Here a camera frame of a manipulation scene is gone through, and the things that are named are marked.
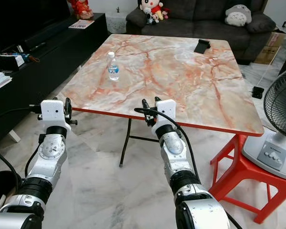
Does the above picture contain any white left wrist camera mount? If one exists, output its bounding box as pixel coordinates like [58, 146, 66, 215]
[41, 99, 66, 127]

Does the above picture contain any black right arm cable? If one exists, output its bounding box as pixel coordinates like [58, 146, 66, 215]
[134, 107, 201, 181]

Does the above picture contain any black phone stand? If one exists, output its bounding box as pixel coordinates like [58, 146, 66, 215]
[194, 39, 211, 54]

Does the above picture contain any red dressed doll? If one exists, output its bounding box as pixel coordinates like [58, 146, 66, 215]
[68, 0, 93, 21]

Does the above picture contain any black power adapter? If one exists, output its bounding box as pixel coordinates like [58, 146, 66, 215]
[252, 86, 265, 99]

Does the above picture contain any cartoon boy plush doll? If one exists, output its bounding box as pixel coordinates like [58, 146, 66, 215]
[137, 0, 168, 21]

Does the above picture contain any red white magazine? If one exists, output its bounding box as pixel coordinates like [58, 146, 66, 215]
[68, 20, 95, 30]

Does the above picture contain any black rubbish bin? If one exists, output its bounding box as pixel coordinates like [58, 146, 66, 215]
[0, 170, 22, 218]

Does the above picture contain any grey Totoro plush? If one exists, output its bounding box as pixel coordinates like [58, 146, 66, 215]
[225, 4, 252, 27]

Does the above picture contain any small panda plush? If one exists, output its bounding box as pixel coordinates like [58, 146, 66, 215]
[144, 12, 155, 24]

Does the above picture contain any black metal table frame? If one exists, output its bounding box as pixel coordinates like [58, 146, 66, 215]
[119, 118, 165, 167]

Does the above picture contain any red plastic stool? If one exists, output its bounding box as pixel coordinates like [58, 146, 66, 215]
[210, 134, 286, 225]

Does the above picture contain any clear plastic water bottle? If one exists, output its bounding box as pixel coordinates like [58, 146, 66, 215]
[107, 52, 120, 81]

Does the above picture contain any dark grey fabric sofa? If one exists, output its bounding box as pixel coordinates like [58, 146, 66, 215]
[125, 0, 277, 62]

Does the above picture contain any black TV cabinet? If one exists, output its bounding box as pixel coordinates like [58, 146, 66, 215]
[0, 13, 109, 144]

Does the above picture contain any white lace covered side table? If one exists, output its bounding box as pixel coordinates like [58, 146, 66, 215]
[105, 12, 132, 34]

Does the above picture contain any white floor fan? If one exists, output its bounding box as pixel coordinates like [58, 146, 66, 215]
[242, 65, 286, 181]

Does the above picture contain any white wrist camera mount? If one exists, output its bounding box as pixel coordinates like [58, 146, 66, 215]
[41, 99, 66, 127]
[153, 99, 177, 127]

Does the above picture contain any brown cardboard box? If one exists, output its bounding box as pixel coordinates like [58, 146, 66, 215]
[254, 31, 286, 65]

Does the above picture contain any black television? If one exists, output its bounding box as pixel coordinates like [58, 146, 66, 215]
[0, 0, 72, 48]

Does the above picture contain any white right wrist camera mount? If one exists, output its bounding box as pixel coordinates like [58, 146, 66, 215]
[153, 99, 177, 127]

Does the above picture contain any black box device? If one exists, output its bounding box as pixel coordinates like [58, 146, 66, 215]
[0, 54, 26, 72]

